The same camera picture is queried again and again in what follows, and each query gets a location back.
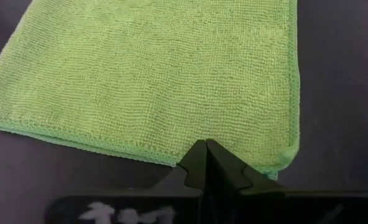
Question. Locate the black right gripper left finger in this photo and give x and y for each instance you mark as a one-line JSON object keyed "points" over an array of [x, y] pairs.
{"points": [[193, 169]]}

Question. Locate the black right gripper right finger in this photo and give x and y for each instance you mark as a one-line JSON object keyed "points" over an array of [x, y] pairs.
{"points": [[230, 174]]}

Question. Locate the lime green microfiber towel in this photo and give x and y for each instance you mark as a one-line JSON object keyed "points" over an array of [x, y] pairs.
{"points": [[146, 81]]}

